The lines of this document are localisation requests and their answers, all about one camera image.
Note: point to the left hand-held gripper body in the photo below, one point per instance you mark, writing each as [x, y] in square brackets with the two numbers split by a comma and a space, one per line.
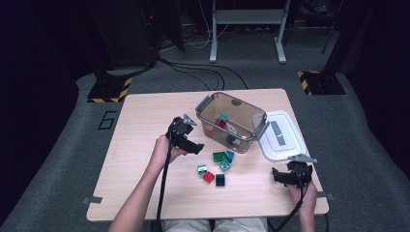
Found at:
[179, 130]

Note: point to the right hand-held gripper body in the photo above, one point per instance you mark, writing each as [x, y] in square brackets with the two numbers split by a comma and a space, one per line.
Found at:
[299, 174]

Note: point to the mint sloped toy block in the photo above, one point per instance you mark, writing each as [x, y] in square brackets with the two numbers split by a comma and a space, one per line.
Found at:
[202, 169]

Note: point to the pink toy block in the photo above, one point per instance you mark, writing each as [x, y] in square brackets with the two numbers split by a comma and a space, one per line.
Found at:
[209, 128]

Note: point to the green toy block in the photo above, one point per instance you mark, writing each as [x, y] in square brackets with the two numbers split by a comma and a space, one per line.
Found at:
[219, 156]

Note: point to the red toy block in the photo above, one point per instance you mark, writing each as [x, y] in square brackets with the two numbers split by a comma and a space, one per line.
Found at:
[208, 177]

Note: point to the maroon toy block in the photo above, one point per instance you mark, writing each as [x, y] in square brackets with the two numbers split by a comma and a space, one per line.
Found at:
[221, 123]

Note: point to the turquoise square toy block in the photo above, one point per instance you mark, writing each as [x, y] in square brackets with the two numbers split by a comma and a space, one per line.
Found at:
[225, 165]

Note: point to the black toy block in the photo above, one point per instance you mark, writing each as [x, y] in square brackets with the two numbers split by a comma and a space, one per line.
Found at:
[232, 140]

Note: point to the light blue toy block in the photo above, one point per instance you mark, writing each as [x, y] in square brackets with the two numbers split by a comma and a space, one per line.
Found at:
[223, 116]

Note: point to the dark blue toy block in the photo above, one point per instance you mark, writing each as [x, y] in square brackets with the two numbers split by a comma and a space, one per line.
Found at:
[220, 179]

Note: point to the clear brown plastic storage box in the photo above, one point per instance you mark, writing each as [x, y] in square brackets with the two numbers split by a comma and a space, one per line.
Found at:
[248, 112]

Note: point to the person's right hand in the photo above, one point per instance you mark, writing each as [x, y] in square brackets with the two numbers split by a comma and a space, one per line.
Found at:
[307, 199]

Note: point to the person's left hand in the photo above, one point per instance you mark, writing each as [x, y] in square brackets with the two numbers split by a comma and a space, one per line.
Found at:
[159, 154]

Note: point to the grey tape piece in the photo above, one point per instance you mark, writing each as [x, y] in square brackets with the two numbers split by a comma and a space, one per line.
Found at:
[93, 199]
[326, 195]

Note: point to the person's light trousers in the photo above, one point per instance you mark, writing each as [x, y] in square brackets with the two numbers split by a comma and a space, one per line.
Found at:
[238, 225]

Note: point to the dark cabinet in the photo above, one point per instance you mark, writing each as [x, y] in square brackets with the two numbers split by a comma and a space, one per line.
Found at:
[129, 35]

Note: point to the white metal stand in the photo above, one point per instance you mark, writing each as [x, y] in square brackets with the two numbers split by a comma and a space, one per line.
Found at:
[246, 16]

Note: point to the black stand pole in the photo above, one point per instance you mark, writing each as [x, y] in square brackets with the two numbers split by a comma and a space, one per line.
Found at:
[329, 35]

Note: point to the black yellow striped base plate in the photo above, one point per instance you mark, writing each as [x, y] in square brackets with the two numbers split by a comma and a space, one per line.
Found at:
[106, 90]
[322, 83]

